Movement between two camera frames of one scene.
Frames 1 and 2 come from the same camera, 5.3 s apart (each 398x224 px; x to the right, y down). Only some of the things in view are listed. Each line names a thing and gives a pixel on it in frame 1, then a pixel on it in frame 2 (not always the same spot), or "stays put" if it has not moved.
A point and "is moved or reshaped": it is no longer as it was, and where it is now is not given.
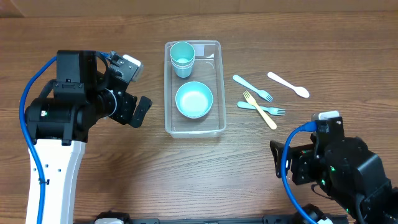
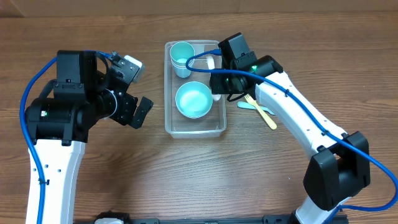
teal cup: [182, 52] stays put
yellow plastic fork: [253, 101] stays put
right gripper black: [298, 155] → [214, 87]
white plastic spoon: [301, 91] is moved or reshaped
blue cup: [183, 73] stays put
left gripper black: [125, 114] stays put
